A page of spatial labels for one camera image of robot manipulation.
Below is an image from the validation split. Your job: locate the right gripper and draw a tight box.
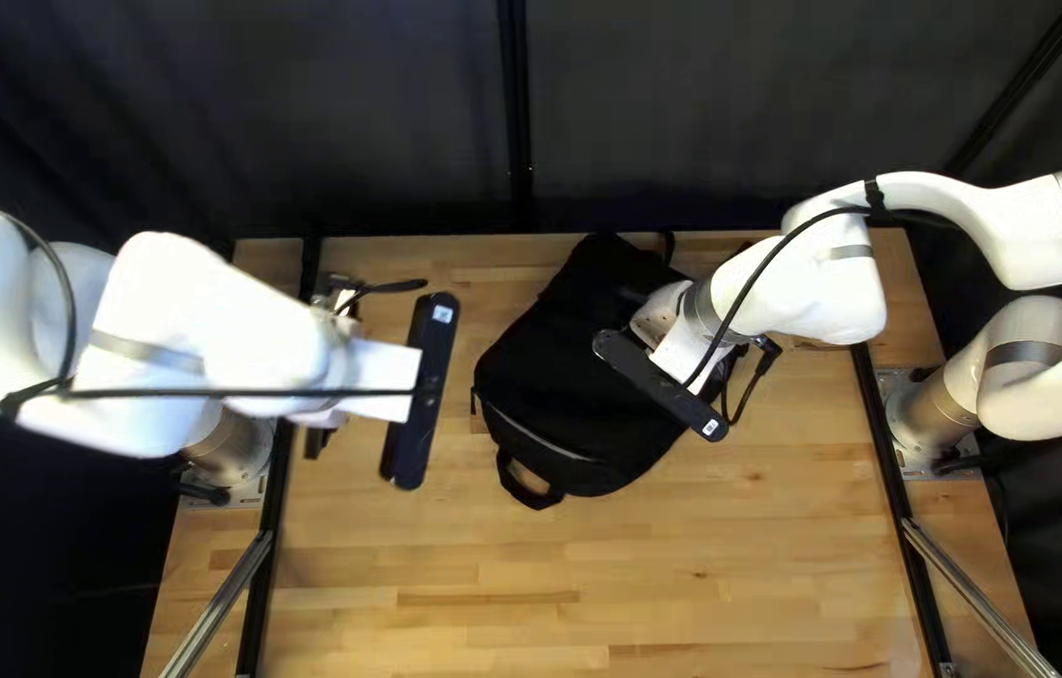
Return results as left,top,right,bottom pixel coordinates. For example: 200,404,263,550
629,281,732,393

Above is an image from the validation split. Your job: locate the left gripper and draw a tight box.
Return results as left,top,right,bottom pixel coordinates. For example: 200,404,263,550
328,339,425,425

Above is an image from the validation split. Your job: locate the black backpack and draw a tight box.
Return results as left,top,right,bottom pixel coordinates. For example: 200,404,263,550
471,230,750,512

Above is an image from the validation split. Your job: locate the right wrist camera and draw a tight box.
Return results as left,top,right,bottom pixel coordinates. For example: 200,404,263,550
592,328,730,443

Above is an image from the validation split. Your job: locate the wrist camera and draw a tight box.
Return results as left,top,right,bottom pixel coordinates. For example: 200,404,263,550
378,292,462,492
592,328,730,443

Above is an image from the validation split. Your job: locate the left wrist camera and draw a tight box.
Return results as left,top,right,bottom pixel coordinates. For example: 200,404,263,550
378,292,462,492

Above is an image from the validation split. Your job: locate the black cable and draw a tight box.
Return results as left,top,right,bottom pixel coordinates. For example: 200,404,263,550
681,202,880,387
0,215,423,417

